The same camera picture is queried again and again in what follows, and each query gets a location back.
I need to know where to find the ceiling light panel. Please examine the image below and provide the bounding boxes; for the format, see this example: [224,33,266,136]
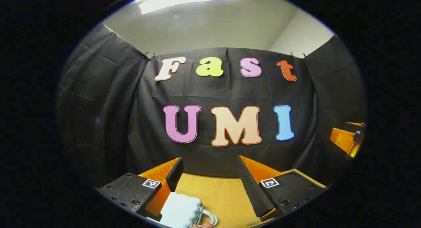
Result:
[138,0,211,15]

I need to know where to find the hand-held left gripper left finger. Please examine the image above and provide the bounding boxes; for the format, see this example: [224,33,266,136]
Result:
[95,157,184,222]

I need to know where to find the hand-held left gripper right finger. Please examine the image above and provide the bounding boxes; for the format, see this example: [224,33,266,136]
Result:
[237,155,327,222]

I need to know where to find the pale blue suitcase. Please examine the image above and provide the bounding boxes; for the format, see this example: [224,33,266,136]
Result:
[147,192,218,228]

